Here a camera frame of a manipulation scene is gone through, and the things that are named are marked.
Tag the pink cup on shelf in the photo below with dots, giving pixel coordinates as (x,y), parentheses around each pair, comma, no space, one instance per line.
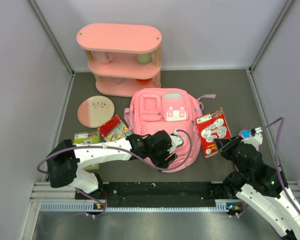
(104,57)

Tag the pink three-tier shelf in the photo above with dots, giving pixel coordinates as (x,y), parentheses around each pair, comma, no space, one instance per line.
(124,42)

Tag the orange bowl on lower shelf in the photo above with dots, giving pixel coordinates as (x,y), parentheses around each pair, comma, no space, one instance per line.
(143,81)

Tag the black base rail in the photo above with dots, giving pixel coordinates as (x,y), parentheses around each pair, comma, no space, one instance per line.
(163,194)

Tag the red colourful comic book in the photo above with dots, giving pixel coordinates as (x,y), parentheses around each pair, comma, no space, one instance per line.
(114,129)

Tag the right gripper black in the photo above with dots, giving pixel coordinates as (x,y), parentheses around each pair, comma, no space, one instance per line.
(224,144)

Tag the pink school backpack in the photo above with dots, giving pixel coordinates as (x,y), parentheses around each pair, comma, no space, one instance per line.
(155,109)

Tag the grey slotted cable duct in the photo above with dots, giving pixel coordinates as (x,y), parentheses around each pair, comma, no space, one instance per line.
(91,207)

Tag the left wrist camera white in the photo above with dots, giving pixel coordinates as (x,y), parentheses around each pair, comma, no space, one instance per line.
(176,141)

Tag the green sticker book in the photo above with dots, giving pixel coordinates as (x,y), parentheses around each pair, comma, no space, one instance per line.
(86,138)

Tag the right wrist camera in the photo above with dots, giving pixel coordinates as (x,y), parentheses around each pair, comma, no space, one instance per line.
(257,132)

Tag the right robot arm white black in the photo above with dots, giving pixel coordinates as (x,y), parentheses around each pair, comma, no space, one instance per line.
(260,186)

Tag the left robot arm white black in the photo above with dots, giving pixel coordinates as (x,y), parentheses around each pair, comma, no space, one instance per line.
(66,164)

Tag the pink pencil case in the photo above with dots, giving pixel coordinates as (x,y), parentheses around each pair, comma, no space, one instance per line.
(246,133)

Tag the red cartoon book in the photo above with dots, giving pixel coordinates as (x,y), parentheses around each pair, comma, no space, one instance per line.
(212,126)

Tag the pale green cup on shelf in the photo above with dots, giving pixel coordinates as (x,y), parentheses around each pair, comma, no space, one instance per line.
(144,58)

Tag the pink and cream plate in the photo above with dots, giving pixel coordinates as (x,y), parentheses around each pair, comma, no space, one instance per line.
(95,111)

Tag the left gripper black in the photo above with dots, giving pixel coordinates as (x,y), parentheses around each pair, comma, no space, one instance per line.
(162,162)

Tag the clear glass on lower shelf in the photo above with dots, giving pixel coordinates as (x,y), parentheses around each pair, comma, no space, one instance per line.
(119,80)

